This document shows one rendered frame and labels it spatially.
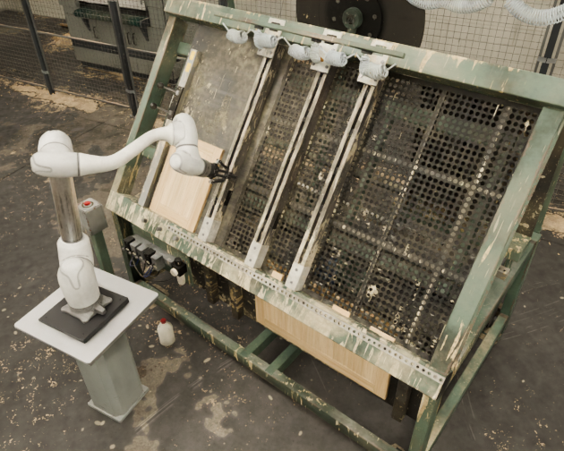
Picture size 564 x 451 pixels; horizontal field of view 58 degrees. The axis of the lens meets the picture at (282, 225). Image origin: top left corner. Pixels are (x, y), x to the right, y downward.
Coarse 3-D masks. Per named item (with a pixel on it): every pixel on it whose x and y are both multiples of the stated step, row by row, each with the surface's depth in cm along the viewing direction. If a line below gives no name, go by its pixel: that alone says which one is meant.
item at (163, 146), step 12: (192, 60) 288; (192, 72) 290; (180, 84) 291; (180, 108) 293; (168, 120) 294; (168, 144) 296; (156, 156) 297; (156, 168) 296; (156, 180) 299; (144, 192) 299; (144, 204) 299
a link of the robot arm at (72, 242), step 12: (48, 132) 222; (60, 132) 224; (72, 144) 227; (60, 180) 228; (72, 180) 233; (60, 192) 232; (72, 192) 235; (60, 204) 235; (72, 204) 238; (60, 216) 239; (72, 216) 240; (60, 228) 244; (72, 228) 244; (60, 240) 249; (72, 240) 247; (84, 240) 252; (60, 252) 249; (72, 252) 248; (84, 252) 251; (60, 264) 251
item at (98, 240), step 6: (96, 234) 306; (102, 234) 310; (96, 240) 308; (102, 240) 312; (96, 246) 312; (102, 246) 313; (96, 252) 317; (102, 252) 315; (102, 258) 317; (108, 258) 321; (102, 264) 320; (108, 264) 323; (108, 270) 325
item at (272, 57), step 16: (256, 32) 244; (272, 32) 252; (272, 48) 252; (272, 64) 257; (256, 80) 260; (272, 80) 262; (256, 96) 259; (256, 112) 261; (240, 128) 262; (240, 144) 262; (240, 160) 266; (224, 192) 265; (224, 208) 270; (208, 224) 268; (208, 240) 269
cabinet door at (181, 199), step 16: (208, 144) 280; (208, 160) 279; (160, 176) 296; (176, 176) 290; (192, 176) 284; (160, 192) 295; (176, 192) 289; (192, 192) 283; (208, 192) 278; (160, 208) 294; (176, 208) 288; (192, 208) 282; (192, 224) 281
